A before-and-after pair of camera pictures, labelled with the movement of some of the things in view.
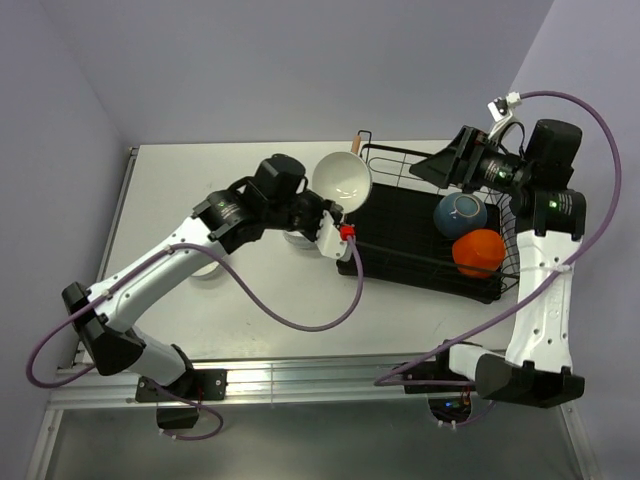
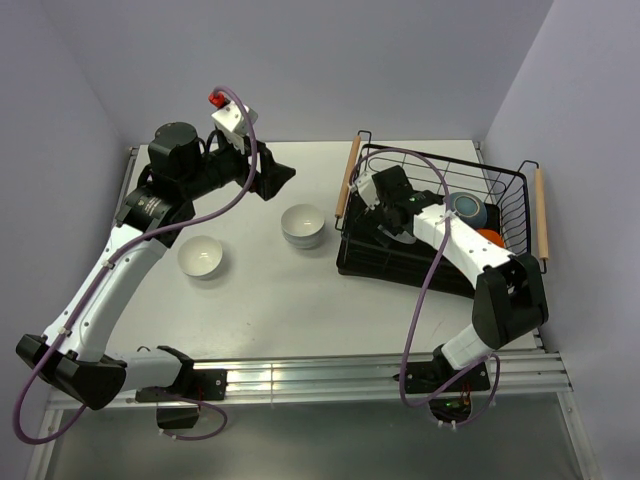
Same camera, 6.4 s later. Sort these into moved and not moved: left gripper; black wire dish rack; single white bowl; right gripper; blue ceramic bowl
Moved: left gripper; single white bowl; right gripper
Not moved: blue ceramic bowl; black wire dish rack
